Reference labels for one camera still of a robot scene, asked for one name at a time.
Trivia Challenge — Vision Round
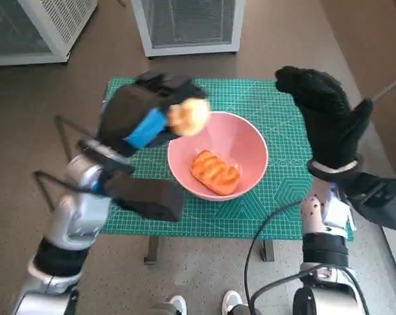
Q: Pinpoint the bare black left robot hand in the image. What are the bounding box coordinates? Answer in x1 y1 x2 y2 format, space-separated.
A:
97 70 208 158

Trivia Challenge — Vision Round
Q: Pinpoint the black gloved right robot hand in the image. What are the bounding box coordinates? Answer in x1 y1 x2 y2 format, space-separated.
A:
275 65 375 169

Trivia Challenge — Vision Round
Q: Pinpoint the round toy bread bun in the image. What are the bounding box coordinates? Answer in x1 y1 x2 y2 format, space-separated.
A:
167 97 211 137

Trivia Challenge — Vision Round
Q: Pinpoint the pink bowl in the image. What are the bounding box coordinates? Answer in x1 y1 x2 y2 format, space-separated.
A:
167 111 269 201

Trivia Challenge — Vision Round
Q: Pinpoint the long orange toy bread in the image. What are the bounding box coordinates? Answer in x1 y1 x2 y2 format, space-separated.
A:
190 150 242 197

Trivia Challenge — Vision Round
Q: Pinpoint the green cutting mat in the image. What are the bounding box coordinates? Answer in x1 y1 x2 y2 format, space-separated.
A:
99 77 357 242

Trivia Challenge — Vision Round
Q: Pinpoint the white mesh cabinet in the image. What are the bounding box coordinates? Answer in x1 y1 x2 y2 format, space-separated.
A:
0 0 99 66
131 0 241 58

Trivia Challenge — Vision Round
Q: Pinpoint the dark table leg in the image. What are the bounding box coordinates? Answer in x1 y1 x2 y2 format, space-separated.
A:
261 239 276 263
143 236 161 265

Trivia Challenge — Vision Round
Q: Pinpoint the white and black shoe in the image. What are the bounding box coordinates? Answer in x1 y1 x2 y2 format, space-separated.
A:
222 289 243 315
167 295 188 315

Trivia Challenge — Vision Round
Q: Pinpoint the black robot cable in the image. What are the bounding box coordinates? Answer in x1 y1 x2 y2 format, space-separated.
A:
33 169 100 211
243 200 302 315
252 265 371 315
55 114 97 161

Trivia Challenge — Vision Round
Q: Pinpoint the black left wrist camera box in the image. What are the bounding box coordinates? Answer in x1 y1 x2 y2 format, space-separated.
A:
104 172 185 222

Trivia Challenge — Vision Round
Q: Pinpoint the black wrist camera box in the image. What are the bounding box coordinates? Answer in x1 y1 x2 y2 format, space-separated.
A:
104 172 185 222
343 173 396 230

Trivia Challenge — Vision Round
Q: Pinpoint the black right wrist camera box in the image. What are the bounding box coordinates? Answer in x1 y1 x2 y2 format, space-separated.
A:
343 173 396 230

